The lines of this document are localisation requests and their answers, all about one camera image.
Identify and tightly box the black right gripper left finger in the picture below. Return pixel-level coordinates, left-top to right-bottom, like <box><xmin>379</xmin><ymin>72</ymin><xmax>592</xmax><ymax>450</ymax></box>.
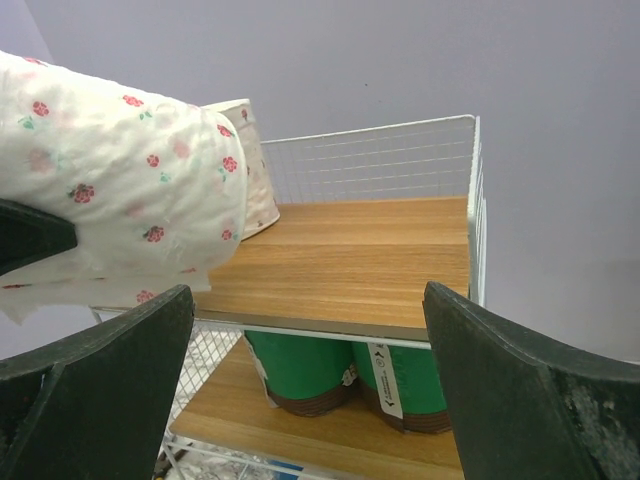
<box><xmin>1</xmin><ymin>285</ymin><xmax>194</xmax><ymax>479</ymax></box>

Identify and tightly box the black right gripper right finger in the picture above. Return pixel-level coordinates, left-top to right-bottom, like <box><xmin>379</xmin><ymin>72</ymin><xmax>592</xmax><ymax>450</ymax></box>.
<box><xmin>423</xmin><ymin>282</ymin><xmax>639</xmax><ymax>479</ymax></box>

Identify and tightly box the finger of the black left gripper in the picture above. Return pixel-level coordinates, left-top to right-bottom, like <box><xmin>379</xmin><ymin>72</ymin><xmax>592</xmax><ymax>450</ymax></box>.
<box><xmin>1</xmin><ymin>199</ymin><xmax>78</xmax><ymax>275</ymax></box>

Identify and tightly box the green roll front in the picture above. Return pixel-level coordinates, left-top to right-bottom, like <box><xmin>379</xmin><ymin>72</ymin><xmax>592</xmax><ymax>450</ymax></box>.
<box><xmin>352</xmin><ymin>342</ymin><xmax>451</xmax><ymax>434</ymax></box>

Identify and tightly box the green roll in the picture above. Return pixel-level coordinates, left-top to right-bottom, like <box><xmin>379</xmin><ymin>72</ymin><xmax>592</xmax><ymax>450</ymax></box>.
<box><xmin>352</xmin><ymin>342</ymin><xmax>451</xmax><ymax>434</ymax></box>
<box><xmin>244</xmin><ymin>331</ymin><xmax>358</xmax><ymax>417</ymax></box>

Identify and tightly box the pink dotted roll front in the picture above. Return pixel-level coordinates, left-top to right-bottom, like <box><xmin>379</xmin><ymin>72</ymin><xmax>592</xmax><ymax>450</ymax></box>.
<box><xmin>1</xmin><ymin>53</ymin><xmax>248</xmax><ymax>322</ymax></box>

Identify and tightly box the pink dotted roll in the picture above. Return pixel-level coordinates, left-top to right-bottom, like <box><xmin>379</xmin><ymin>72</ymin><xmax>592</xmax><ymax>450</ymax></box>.
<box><xmin>1</xmin><ymin>53</ymin><xmax>248</xmax><ymax>322</ymax></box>
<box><xmin>203</xmin><ymin>99</ymin><xmax>280</xmax><ymax>239</ymax></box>

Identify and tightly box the green roll back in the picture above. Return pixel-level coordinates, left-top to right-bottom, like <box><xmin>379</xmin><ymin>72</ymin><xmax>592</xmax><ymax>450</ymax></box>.
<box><xmin>244</xmin><ymin>331</ymin><xmax>358</xmax><ymax>417</ymax></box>

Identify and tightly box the white wire wooden shelf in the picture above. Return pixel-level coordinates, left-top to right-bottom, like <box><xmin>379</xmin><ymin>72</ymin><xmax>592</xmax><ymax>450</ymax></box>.
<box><xmin>165</xmin><ymin>114</ymin><xmax>486</xmax><ymax>479</ymax></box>

